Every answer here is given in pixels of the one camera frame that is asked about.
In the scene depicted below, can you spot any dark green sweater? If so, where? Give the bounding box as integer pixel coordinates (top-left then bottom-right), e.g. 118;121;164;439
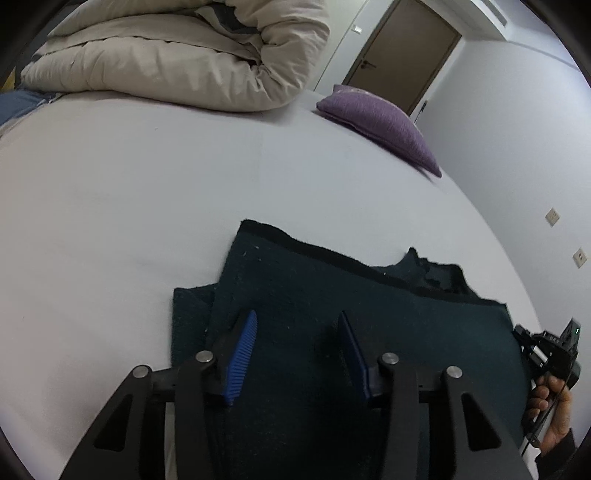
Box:
171;220;529;479

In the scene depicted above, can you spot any person's right hand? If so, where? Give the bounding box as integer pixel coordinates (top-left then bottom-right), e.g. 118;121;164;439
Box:
527;375;573;455

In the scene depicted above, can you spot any white bed sheet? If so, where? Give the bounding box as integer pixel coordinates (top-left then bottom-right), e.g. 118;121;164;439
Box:
1;92;540;479

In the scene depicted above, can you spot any purple cushion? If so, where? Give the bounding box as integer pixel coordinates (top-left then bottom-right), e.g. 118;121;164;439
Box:
317;85;442;178

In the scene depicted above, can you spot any folded beige duvet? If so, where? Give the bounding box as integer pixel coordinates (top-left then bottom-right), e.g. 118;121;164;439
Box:
21;1;329;112

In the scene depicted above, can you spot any brown door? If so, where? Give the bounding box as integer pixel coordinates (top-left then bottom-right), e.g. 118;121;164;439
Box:
345;0;462;114

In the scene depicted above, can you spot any air conditioner unit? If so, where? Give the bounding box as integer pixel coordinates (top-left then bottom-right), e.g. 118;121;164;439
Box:
468;0;581;70

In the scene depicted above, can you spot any blue pillow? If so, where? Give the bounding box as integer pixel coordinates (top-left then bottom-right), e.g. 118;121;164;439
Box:
0;90;54;134

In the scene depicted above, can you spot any wall socket lower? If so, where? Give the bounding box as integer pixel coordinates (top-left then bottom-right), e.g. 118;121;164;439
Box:
573;248;588;269

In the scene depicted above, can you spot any wall socket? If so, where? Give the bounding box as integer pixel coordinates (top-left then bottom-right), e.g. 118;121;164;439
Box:
573;248;588;269
545;208;560;227

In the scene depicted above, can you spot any wall socket upper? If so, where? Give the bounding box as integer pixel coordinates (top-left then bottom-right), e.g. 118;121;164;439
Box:
545;208;560;227

